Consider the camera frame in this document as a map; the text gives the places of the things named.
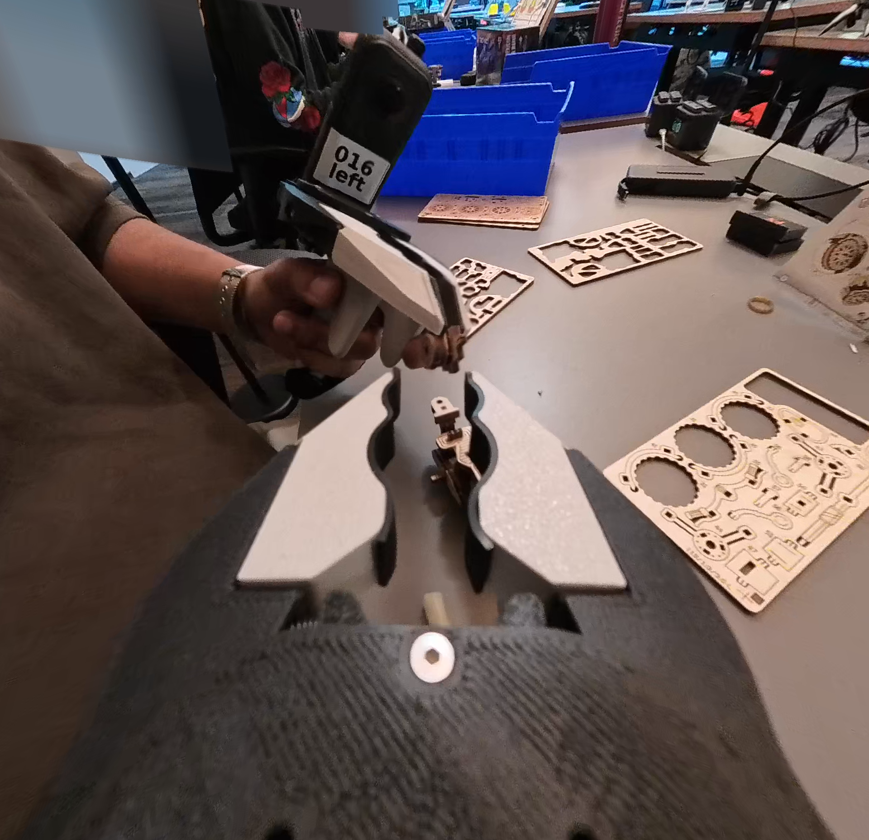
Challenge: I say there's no wide wooden cutout sheet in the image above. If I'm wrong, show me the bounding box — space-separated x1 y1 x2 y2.
528 219 703 288

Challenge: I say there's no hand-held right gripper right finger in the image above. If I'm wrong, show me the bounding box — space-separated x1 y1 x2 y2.
463 370 629 593

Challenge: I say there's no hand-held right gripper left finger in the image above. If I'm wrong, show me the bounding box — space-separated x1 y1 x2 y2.
235 368 403 590

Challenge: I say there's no black office chair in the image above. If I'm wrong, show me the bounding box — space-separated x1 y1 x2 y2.
190 165 303 252

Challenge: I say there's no wooden sheet with round holes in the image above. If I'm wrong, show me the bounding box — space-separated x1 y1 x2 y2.
603 368 869 613

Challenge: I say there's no black battery charger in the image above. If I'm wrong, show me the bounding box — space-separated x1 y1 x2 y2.
645 90 685 135
668 97 722 152

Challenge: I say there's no silver wristwatch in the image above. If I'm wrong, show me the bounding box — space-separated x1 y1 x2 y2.
217 263 266 339

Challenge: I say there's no person's left forearm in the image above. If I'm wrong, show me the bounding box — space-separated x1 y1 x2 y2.
102 219 248 339

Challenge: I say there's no grey desk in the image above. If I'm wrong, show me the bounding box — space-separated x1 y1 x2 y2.
272 117 869 840

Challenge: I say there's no small black box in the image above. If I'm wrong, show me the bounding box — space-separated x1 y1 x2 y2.
725 209 809 257

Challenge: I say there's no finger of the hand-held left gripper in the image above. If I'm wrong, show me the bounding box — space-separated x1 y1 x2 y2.
319 204 452 339
406 237 471 354

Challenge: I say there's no small wooden puzzle part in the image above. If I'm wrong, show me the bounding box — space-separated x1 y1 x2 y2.
402 330 468 374

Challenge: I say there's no black cable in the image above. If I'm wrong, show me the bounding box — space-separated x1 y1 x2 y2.
736 92 869 206

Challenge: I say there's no printed cardboard box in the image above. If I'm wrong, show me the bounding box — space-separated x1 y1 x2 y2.
475 26 542 86

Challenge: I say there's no person's left hand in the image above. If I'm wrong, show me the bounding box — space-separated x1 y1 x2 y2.
238 256 384 380

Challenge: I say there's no wooden workbench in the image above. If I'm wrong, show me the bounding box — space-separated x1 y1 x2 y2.
553 2 869 54

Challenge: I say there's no wooden puzzle vehicle model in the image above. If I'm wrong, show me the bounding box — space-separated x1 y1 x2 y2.
428 395 484 508

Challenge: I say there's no person's brown clothing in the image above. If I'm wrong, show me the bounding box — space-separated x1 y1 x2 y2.
0 140 276 840

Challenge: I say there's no long black device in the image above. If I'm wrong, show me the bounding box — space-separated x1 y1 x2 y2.
616 163 740 200

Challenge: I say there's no blue plastic bin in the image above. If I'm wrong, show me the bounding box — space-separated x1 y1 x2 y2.
380 82 576 198
501 39 673 123
414 29 477 82

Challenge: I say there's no printed instruction sheet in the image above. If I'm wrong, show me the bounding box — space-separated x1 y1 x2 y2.
776 190 869 344

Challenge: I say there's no grey flat box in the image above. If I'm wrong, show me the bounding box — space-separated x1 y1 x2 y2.
736 153 869 204

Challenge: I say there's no stack of brown wooden sheets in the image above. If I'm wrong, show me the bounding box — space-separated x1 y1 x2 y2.
417 193 549 230

